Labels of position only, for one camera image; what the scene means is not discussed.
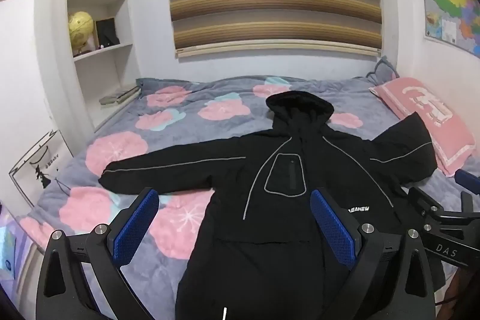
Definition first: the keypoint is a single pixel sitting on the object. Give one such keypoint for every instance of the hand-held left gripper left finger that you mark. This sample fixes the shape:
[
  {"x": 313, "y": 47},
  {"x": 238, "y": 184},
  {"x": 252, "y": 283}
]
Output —
[{"x": 135, "y": 222}]

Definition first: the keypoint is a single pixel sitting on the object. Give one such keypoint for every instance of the purple blue printed object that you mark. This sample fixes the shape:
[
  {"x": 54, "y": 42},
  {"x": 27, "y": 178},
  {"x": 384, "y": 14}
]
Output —
[{"x": 11, "y": 252}]

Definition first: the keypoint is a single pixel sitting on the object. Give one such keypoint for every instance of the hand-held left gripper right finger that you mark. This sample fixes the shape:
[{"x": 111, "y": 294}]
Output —
[{"x": 333, "y": 230}]

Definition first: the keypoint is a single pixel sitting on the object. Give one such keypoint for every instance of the stack of grey books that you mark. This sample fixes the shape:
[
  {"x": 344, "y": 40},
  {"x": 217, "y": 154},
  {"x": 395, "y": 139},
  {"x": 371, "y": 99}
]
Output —
[{"x": 120, "y": 97}]

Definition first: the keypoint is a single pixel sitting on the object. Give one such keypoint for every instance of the yellow globe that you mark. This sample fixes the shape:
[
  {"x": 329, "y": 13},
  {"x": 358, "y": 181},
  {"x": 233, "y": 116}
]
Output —
[{"x": 80, "y": 29}]

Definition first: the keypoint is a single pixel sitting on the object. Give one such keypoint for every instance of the pink printed pillow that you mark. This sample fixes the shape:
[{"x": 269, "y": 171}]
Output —
[{"x": 431, "y": 110}]

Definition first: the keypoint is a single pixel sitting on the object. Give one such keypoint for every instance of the white bookshelf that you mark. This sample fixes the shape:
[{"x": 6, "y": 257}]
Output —
[{"x": 108, "y": 72}]

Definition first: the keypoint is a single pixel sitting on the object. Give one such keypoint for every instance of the grey pillow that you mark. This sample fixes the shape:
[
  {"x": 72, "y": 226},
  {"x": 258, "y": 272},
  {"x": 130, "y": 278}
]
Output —
[{"x": 384, "y": 72}]

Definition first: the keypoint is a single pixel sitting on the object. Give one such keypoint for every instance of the black hooded jacket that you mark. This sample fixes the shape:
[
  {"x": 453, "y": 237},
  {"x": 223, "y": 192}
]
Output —
[{"x": 285, "y": 140}]

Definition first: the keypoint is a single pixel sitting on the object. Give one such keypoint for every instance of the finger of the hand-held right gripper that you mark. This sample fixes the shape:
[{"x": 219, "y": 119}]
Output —
[
  {"x": 468, "y": 180},
  {"x": 422, "y": 202}
]

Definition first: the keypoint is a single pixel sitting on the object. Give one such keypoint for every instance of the grey pink floral blanket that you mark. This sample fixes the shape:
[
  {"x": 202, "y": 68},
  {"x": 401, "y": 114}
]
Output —
[{"x": 112, "y": 155}]

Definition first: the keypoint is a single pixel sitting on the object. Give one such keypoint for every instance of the white printed board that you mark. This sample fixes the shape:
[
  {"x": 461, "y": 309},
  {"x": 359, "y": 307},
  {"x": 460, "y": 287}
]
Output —
[{"x": 41, "y": 166}]

